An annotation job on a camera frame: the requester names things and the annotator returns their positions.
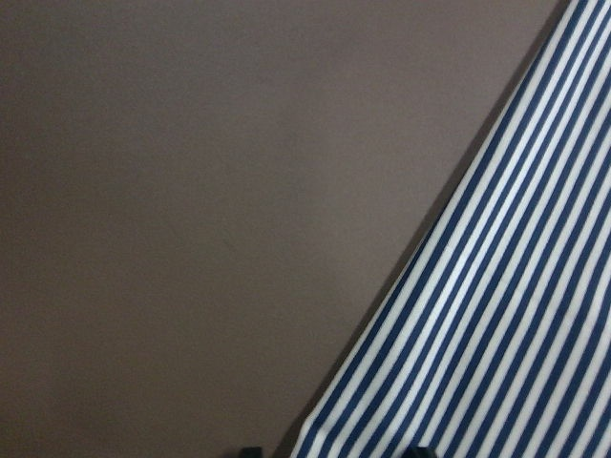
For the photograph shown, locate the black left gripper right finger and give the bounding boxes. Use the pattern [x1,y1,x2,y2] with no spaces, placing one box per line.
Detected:
[406,446,435,458]

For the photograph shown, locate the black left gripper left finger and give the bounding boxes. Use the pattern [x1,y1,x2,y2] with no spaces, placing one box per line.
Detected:
[238,447,263,458]

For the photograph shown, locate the navy white striped polo shirt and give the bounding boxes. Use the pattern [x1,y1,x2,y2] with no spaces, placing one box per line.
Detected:
[292,1,610,457]

